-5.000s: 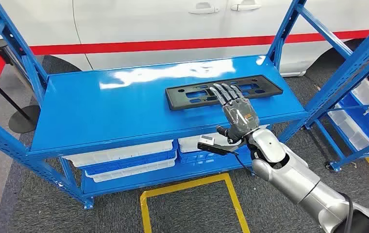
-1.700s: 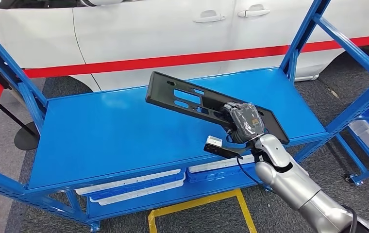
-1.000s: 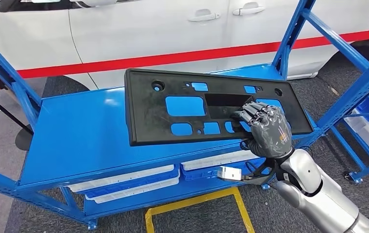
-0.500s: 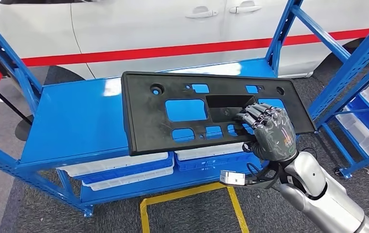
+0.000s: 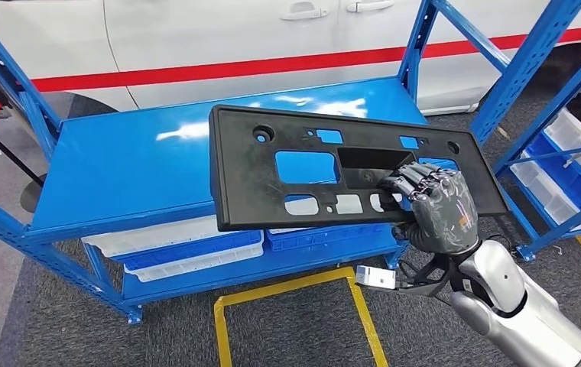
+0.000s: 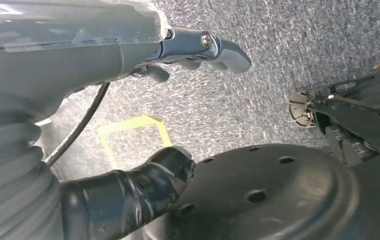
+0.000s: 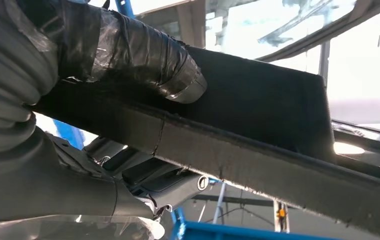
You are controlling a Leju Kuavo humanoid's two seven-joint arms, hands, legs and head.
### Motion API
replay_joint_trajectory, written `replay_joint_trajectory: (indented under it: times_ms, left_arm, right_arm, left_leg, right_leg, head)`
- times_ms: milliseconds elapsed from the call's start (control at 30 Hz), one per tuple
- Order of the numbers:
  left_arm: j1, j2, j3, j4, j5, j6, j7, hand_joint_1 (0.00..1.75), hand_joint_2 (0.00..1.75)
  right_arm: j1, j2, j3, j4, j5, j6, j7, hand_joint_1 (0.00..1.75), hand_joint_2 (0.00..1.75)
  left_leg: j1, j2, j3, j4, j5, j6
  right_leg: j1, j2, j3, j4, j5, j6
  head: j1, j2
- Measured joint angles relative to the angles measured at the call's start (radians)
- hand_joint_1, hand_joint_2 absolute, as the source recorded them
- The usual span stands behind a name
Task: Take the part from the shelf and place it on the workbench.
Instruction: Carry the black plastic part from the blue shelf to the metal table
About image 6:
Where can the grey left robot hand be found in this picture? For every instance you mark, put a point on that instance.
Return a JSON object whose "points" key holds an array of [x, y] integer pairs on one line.
{"points": [[60, 59]]}

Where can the yellow floor tape square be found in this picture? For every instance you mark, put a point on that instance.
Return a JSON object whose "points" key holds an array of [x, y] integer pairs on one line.
{"points": [[127, 125]]}

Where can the grey ribbed left arm sleeve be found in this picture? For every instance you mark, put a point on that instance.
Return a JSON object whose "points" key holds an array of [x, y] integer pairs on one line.
{"points": [[11, 185]]}

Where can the black perforated robot shell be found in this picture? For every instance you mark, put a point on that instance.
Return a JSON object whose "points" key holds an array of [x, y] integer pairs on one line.
{"points": [[276, 198]]}

